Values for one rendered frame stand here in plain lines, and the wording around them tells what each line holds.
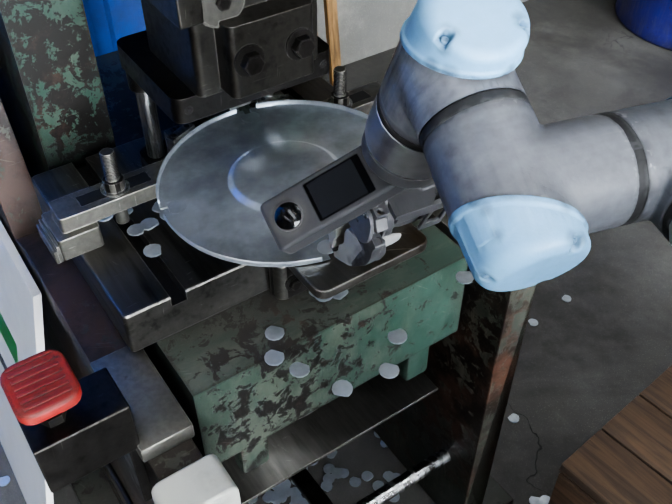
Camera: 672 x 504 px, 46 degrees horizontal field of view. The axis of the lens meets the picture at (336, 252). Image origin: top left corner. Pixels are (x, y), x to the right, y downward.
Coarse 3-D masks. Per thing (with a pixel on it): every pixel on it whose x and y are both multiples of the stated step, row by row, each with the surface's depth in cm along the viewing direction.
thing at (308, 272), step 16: (400, 240) 83; (416, 240) 83; (384, 256) 81; (400, 256) 81; (272, 272) 92; (288, 272) 92; (304, 272) 80; (320, 272) 80; (336, 272) 80; (352, 272) 80; (368, 272) 80; (272, 288) 94; (288, 288) 93; (304, 288) 95; (320, 288) 78; (336, 288) 78
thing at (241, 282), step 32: (288, 96) 120; (320, 96) 117; (96, 160) 106; (128, 160) 106; (64, 192) 101; (128, 224) 98; (160, 224) 96; (96, 256) 92; (128, 256) 92; (160, 256) 92; (192, 256) 92; (96, 288) 92; (128, 288) 88; (160, 288) 88; (192, 288) 89; (224, 288) 92; (256, 288) 95; (128, 320) 86; (160, 320) 89; (192, 320) 92
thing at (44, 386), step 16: (48, 352) 75; (16, 368) 73; (32, 368) 73; (48, 368) 73; (64, 368) 73; (16, 384) 72; (32, 384) 72; (48, 384) 72; (64, 384) 72; (16, 400) 71; (32, 400) 71; (48, 400) 71; (64, 400) 71; (16, 416) 70; (32, 416) 70; (48, 416) 70
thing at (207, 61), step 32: (224, 0) 75; (256, 0) 80; (288, 0) 80; (160, 32) 85; (192, 32) 78; (224, 32) 77; (256, 32) 78; (288, 32) 80; (192, 64) 80; (224, 64) 80; (256, 64) 79; (288, 64) 83
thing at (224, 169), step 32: (224, 128) 97; (256, 128) 97; (288, 128) 97; (320, 128) 97; (352, 128) 96; (192, 160) 93; (224, 160) 93; (256, 160) 92; (288, 160) 91; (320, 160) 91; (160, 192) 89; (192, 192) 89; (224, 192) 89; (256, 192) 87; (192, 224) 85; (224, 224) 85; (256, 224) 85; (224, 256) 80; (256, 256) 81; (288, 256) 81; (320, 256) 81
